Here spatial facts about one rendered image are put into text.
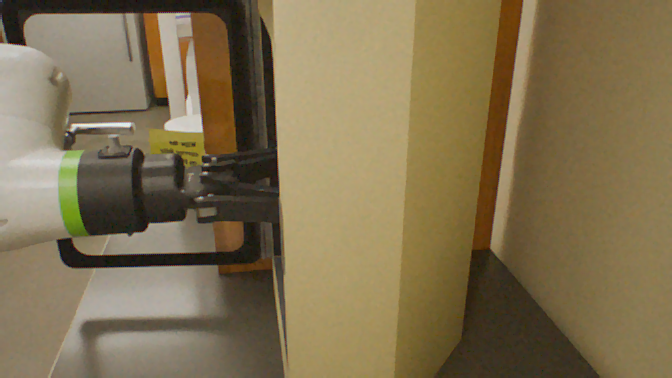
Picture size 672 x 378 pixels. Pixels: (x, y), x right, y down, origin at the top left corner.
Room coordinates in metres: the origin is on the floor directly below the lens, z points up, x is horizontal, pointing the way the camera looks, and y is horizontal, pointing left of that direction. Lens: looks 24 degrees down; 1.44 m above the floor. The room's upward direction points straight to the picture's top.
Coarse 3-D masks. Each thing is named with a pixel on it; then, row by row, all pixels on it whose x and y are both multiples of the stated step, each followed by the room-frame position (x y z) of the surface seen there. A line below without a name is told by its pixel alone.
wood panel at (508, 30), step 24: (504, 0) 0.84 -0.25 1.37; (504, 24) 0.84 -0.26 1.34; (504, 48) 0.84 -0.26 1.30; (504, 72) 0.85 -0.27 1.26; (504, 96) 0.85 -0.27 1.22; (504, 120) 0.85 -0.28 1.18; (480, 192) 0.84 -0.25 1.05; (480, 216) 0.84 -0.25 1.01; (480, 240) 0.84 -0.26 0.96; (240, 264) 0.77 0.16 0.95; (264, 264) 0.78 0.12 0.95
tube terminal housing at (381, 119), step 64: (320, 0) 0.42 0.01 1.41; (384, 0) 0.43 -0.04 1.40; (448, 0) 0.48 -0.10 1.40; (320, 64) 0.42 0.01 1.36; (384, 64) 0.43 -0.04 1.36; (448, 64) 0.49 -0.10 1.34; (320, 128) 0.42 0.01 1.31; (384, 128) 0.43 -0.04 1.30; (448, 128) 0.50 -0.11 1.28; (320, 192) 0.42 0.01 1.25; (384, 192) 0.43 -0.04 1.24; (448, 192) 0.52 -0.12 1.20; (320, 256) 0.42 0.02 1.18; (384, 256) 0.43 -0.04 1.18; (448, 256) 0.53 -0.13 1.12; (320, 320) 0.42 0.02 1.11; (384, 320) 0.43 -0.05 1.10; (448, 320) 0.55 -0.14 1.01
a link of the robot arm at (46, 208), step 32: (0, 128) 0.51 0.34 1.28; (32, 128) 0.53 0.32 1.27; (0, 160) 0.48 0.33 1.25; (32, 160) 0.50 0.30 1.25; (64, 160) 0.50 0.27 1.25; (0, 192) 0.46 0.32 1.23; (32, 192) 0.47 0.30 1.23; (64, 192) 0.47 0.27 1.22; (0, 224) 0.46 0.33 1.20; (32, 224) 0.46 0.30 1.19; (64, 224) 0.47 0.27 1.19
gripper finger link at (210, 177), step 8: (200, 176) 0.52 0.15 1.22; (208, 176) 0.52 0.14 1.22; (216, 176) 0.52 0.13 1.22; (224, 176) 0.52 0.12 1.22; (224, 184) 0.51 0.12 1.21; (232, 184) 0.51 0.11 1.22; (240, 184) 0.52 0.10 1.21; (248, 184) 0.52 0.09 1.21; (256, 184) 0.51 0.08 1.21; (232, 192) 0.51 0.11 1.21; (240, 192) 0.51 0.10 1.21; (248, 192) 0.51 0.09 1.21; (256, 192) 0.50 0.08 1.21; (264, 192) 0.50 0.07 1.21; (272, 192) 0.50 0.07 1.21
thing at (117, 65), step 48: (48, 48) 0.70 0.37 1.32; (96, 48) 0.70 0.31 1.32; (144, 48) 0.71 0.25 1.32; (192, 48) 0.71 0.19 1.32; (96, 96) 0.70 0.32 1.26; (144, 96) 0.71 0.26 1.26; (192, 96) 0.71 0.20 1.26; (96, 144) 0.70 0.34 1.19; (144, 144) 0.71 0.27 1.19; (192, 144) 0.71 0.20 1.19; (96, 240) 0.70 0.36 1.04; (144, 240) 0.71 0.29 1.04; (192, 240) 0.71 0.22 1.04; (240, 240) 0.71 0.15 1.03
